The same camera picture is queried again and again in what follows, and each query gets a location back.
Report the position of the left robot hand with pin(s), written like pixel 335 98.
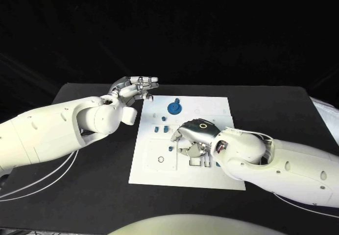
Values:
pixel 131 88

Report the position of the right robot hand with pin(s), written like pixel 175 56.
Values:
pixel 195 134

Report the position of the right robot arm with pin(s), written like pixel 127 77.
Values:
pixel 277 165

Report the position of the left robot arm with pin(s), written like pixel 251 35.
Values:
pixel 48 128

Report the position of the white task board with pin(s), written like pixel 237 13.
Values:
pixel 163 165

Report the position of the blue block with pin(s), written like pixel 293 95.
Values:
pixel 156 129
pixel 166 128

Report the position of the blue gear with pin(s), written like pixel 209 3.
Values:
pixel 175 108

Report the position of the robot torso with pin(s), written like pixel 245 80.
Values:
pixel 195 225

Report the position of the white padded sheet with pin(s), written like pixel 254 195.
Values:
pixel 326 117

